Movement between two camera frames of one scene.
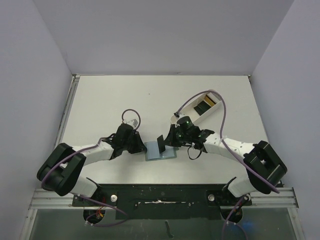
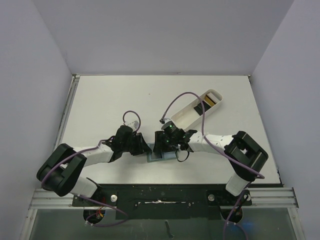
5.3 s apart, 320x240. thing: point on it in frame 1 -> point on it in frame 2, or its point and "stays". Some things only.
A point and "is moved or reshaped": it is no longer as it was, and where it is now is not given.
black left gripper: (139, 146) stays
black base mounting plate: (162, 201) stays
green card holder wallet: (152, 152) stays
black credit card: (161, 145) is moved or reshaped
